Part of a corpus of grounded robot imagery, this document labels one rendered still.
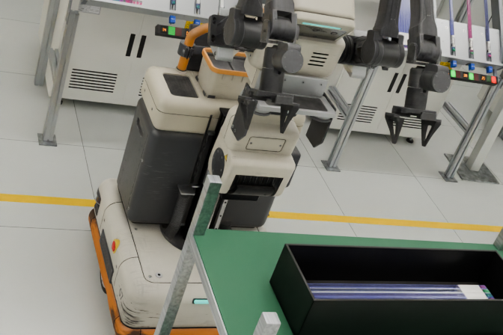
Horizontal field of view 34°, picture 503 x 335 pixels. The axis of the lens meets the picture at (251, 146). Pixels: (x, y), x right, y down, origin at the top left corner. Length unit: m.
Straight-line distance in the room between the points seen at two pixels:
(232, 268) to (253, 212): 1.23
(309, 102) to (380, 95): 2.12
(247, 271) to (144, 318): 1.00
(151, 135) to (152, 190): 0.22
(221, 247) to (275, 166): 0.72
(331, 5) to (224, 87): 0.59
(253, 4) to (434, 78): 0.51
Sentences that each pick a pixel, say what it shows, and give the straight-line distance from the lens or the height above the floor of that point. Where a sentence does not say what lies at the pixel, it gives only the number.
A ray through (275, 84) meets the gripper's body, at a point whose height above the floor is 1.23.
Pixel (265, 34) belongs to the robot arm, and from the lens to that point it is 2.01.
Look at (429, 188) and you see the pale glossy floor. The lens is 4.51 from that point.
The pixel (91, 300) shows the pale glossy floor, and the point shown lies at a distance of 3.06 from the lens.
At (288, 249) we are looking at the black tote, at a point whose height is 1.06.
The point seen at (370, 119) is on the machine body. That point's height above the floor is 0.15.
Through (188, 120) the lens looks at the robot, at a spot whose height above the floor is 0.75.
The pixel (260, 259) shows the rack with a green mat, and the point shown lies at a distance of 1.89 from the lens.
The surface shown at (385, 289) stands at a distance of 1.89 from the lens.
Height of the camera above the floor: 2.08
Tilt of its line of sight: 30 degrees down
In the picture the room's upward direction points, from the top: 20 degrees clockwise
